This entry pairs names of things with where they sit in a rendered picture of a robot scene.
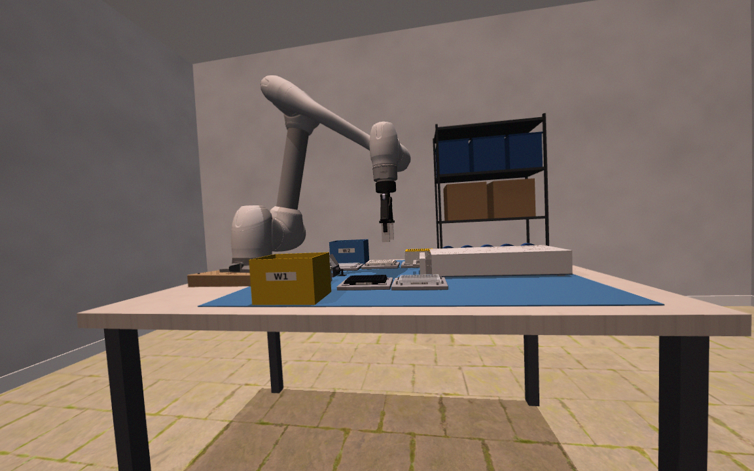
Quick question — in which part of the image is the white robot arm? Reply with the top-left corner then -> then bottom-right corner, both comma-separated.
219,75 -> 410,273

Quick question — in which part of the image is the black assay plate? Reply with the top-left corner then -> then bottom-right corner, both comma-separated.
344,275 -> 387,285

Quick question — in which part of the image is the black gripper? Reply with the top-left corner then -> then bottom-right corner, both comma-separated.
376,181 -> 396,242

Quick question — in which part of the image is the blue bench mat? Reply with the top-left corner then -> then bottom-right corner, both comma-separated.
198,260 -> 665,307

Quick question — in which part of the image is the yellow open-top bin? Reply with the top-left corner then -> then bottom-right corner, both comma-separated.
249,253 -> 331,305

